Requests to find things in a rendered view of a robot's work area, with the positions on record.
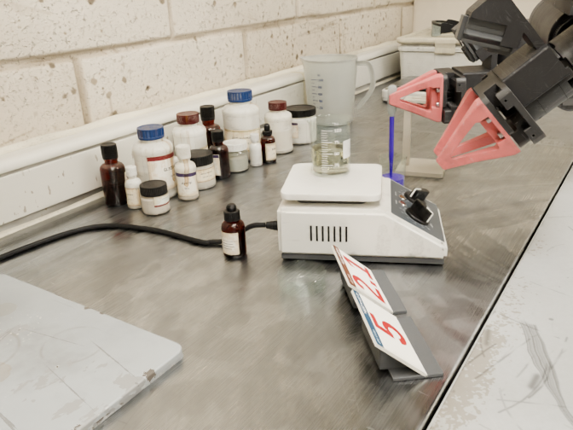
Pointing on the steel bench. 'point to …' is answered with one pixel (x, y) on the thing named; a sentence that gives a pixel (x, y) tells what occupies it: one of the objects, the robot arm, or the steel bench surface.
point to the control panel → (409, 206)
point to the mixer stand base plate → (70, 361)
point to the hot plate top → (360, 182)
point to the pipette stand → (430, 168)
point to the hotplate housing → (353, 232)
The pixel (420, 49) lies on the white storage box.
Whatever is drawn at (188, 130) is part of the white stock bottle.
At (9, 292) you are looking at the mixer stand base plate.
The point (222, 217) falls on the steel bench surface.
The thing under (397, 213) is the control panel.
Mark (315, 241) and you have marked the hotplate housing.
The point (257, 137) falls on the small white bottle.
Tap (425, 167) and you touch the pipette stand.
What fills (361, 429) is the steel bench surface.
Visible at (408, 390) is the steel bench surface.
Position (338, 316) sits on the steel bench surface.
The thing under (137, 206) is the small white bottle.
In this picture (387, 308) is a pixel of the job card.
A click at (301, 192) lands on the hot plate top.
